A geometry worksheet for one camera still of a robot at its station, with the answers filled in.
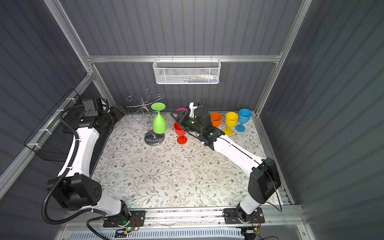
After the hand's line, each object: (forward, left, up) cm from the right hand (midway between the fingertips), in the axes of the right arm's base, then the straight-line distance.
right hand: (172, 117), depth 72 cm
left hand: (+7, +28, -3) cm, 29 cm away
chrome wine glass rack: (+10, +17, -5) cm, 21 cm away
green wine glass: (+5, +9, -9) cm, 14 cm away
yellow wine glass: (+15, -34, -20) cm, 42 cm away
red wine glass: (+9, -1, -33) cm, 34 cm away
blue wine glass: (+18, -43, -19) cm, 51 cm away
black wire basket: (-13, +53, -1) cm, 55 cm away
